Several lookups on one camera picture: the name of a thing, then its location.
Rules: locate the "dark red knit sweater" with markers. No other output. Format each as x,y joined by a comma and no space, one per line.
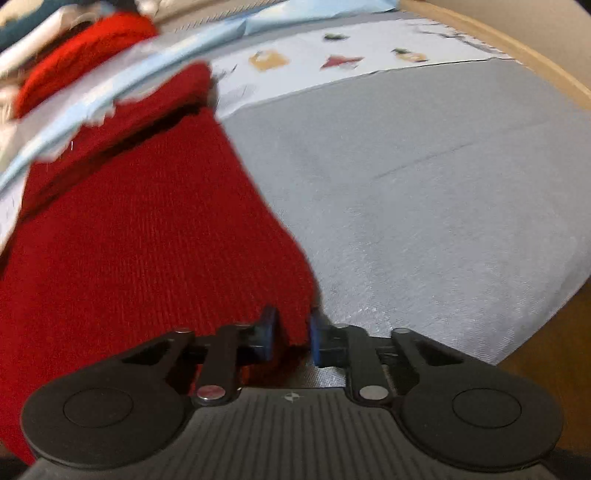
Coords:
138,254

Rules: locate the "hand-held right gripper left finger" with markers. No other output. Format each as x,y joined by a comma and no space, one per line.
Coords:
270,334

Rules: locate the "light blue bed sheet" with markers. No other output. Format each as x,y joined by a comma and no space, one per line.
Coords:
258,18

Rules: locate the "teal shark plush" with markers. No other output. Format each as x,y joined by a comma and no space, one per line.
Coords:
18,32

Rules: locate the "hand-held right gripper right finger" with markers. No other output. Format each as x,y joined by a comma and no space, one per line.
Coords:
316,341

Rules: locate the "red folded blanket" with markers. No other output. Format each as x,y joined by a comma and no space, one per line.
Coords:
83,50

